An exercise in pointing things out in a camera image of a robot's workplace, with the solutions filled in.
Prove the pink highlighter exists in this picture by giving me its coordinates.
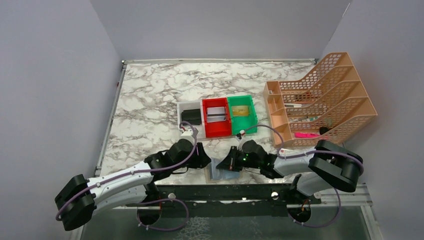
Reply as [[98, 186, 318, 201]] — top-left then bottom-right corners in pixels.
[[294, 132, 321, 139]]

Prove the aluminium frame rail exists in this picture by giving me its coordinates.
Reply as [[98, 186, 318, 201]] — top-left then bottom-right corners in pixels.
[[92, 184, 372, 213]]

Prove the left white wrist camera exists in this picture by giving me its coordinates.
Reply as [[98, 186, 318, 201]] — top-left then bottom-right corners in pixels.
[[180, 127, 199, 144]]

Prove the green white pen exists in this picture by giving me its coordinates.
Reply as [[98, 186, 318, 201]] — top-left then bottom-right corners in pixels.
[[299, 116, 319, 122]]

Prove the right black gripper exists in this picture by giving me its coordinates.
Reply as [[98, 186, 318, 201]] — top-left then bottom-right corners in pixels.
[[216, 145, 261, 172]]

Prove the white card stack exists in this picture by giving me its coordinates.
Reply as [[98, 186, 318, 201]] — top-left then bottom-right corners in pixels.
[[206, 106, 227, 123]]

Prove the gold credit card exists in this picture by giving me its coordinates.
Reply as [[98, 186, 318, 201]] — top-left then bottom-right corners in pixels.
[[231, 105, 250, 117]]

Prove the green plastic bin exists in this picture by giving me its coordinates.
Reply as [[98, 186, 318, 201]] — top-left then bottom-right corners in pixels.
[[227, 95, 258, 135]]

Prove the beige card holder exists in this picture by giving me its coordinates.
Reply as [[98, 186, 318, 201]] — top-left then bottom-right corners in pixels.
[[204, 158, 242, 184]]

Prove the black credit card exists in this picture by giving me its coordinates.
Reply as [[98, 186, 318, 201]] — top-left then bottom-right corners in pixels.
[[180, 108, 202, 125]]

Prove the white plastic bin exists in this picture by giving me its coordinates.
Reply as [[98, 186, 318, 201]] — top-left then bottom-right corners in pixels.
[[176, 100, 206, 140]]

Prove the orange mesh file organizer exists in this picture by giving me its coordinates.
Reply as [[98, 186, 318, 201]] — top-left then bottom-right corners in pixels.
[[263, 52, 378, 148]]

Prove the black mounting rail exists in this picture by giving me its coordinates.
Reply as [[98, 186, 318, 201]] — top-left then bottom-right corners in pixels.
[[91, 177, 322, 226]]

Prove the red plastic bin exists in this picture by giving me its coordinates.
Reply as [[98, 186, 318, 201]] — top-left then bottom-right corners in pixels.
[[202, 97, 232, 138]]

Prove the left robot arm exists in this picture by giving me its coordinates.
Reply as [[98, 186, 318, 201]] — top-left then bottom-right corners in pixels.
[[54, 139, 211, 231]]

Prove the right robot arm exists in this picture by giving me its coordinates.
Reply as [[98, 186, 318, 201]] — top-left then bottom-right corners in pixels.
[[216, 140, 364, 204]]

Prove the small white red box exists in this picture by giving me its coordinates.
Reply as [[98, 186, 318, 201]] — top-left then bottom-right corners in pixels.
[[279, 148, 302, 156]]

